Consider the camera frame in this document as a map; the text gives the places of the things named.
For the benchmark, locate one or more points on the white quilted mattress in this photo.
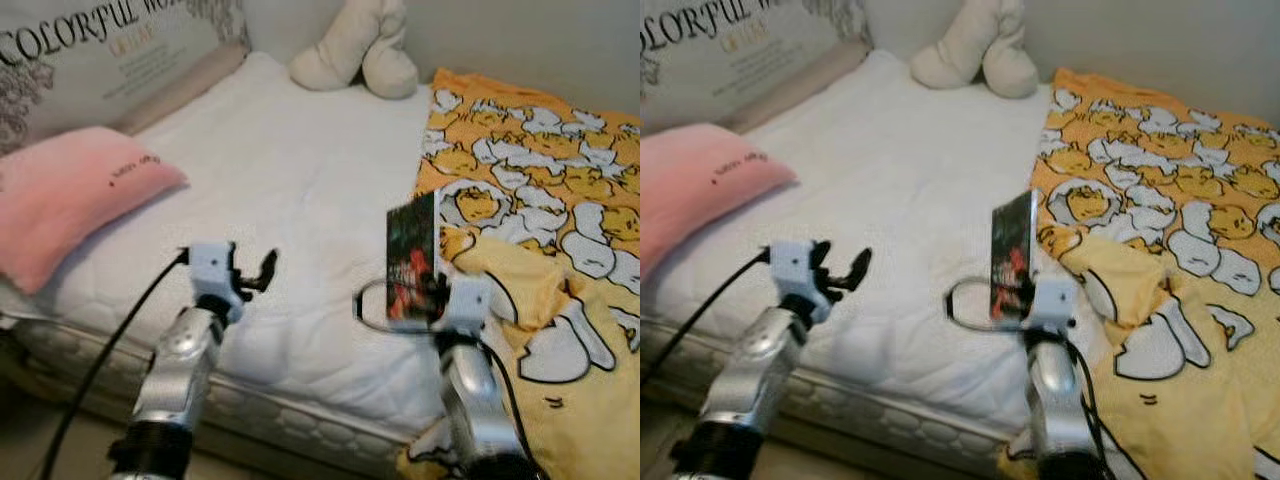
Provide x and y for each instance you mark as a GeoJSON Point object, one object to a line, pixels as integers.
{"type": "Point", "coordinates": [900, 190]}
{"type": "Point", "coordinates": [290, 190]}

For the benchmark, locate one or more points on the yellow egg print blanket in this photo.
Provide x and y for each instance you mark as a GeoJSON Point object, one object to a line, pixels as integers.
{"type": "Point", "coordinates": [560, 200]}
{"type": "Point", "coordinates": [1180, 200]}

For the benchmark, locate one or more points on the cream plush toy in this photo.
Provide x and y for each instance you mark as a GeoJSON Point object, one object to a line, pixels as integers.
{"type": "Point", "coordinates": [970, 50]}
{"type": "Point", "coordinates": [350, 50]}

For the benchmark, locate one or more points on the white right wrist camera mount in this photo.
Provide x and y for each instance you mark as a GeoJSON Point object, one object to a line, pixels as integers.
{"type": "Point", "coordinates": [1052, 303]}
{"type": "Point", "coordinates": [468, 300]}

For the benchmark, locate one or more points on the dark book with red cover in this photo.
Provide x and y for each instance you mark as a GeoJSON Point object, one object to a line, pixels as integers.
{"type": "Point", "coordinates": [1014, 255]}
{"type": "Point", "coordinates": [412, 255]}

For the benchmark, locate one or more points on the pink pillow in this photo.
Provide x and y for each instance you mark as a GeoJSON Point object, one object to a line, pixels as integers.
{"type": "Point", "coordinates": [70, 195]}
{"type": "Point", "coordinates": [700, 185]}

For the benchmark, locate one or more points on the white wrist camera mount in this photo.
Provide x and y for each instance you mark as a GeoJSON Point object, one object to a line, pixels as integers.
{"type": "Point", "coordinates": [1052, 303]}
{"type": "Point", "coordinates": [790, 265]}
{"type": "Point", "coordinates": [210, 265]}
{"type": "Point", "coordinates": [468, 300]}

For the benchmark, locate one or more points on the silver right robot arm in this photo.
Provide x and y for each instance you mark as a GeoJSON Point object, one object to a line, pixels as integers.
{"type": "Point", "coordinates": [1055, 400]}
{"type": "Point", "coordinates": [475, 390]}

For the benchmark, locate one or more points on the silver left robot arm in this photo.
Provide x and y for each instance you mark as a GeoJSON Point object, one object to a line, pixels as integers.
{"type": "Point", "coordinates": [180, 370]}
{"type": "Point", "coordinates": [750, 380]}

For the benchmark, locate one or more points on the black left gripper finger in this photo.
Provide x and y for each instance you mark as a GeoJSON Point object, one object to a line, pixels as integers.
{"type": "Point", "coordinates": [268, 268]}
{"type": "Point", "coordinates": [860, 268]}
{"type": "Point", "coordinates": [821, 254]}
{"type": "Point", "coordinates": [238, 254]}

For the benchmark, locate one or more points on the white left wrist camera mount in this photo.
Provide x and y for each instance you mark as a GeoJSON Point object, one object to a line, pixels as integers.
{"type": "Point", "coordinates": [790, 265]}
{"type": "Point", "coordinates": [210, 265]}

